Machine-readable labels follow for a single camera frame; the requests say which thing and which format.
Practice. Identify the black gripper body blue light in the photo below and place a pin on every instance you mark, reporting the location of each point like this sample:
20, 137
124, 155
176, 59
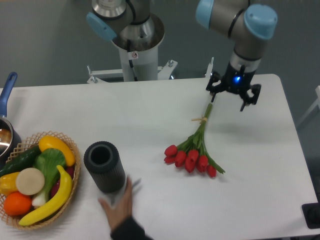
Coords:
238, 81

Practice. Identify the person's hand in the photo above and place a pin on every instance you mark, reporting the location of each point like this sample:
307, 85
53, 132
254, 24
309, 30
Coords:
118, 213

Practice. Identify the white furniture part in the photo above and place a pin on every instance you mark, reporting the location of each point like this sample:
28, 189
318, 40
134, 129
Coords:
311, 112

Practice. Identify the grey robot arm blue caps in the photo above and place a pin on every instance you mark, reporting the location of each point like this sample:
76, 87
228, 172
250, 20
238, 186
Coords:
249, 25

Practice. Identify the black device at table edge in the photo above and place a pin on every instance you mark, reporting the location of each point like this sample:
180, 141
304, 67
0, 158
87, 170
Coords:
311, 212

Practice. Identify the yellow bell pepper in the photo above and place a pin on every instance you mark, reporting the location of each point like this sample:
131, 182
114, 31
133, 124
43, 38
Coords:
8, 183

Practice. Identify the woven wicker basket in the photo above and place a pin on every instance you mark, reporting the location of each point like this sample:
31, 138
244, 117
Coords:
28, 143

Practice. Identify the dark sleeved forearm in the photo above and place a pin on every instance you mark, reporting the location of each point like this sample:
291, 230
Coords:
129, 229

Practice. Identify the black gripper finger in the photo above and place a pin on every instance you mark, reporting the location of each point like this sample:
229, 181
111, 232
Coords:
250, 96
213, 86

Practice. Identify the red tulip bouquet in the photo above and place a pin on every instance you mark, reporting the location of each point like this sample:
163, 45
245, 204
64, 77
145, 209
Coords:
192, 154

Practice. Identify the beige round disc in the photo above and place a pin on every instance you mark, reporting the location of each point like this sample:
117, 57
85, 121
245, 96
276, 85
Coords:
30, 181

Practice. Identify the orange fruit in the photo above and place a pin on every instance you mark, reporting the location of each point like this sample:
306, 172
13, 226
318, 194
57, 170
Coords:
17, 204

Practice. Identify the green bok choy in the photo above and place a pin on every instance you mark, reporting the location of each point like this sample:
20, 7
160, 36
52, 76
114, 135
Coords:
47, 163

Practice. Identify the dark grey ribbed vase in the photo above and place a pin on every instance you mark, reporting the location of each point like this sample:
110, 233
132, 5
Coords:
102, 160

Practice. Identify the yellow squash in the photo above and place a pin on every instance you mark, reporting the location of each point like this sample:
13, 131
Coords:
52, 142

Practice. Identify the yellow banana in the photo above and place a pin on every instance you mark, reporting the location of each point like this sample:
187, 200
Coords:
54, 204

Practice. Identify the green cucumber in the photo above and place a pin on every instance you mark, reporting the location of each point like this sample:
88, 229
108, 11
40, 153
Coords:
22, 161

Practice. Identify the blue handled saucepan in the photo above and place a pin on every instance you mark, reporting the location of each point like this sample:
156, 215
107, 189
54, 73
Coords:
9, 138

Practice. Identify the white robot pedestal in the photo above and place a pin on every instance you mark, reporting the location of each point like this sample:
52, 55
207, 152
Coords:
138, 50

